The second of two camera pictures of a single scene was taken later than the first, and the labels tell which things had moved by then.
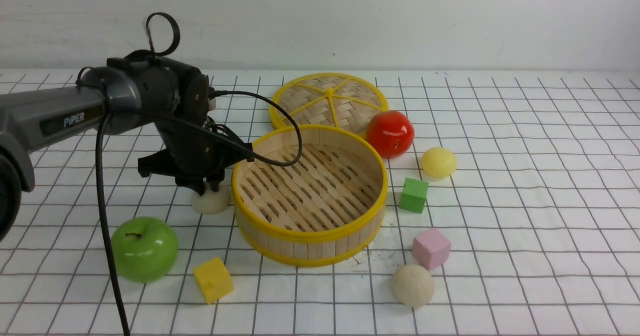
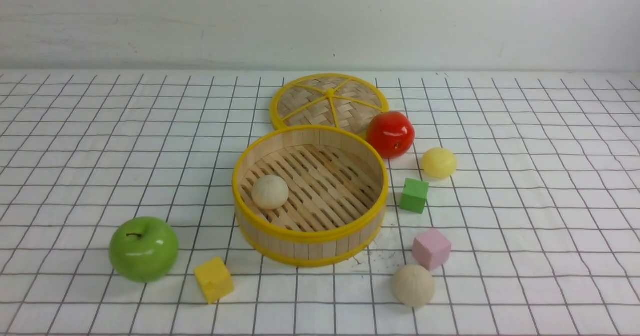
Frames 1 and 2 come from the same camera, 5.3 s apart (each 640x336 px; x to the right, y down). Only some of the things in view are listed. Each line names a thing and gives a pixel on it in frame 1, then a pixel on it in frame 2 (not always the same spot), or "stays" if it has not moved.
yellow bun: (439, 162) stays
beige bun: (413, 285) stays
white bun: (211, 202) to (270, 192)
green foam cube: (413, 197) stays
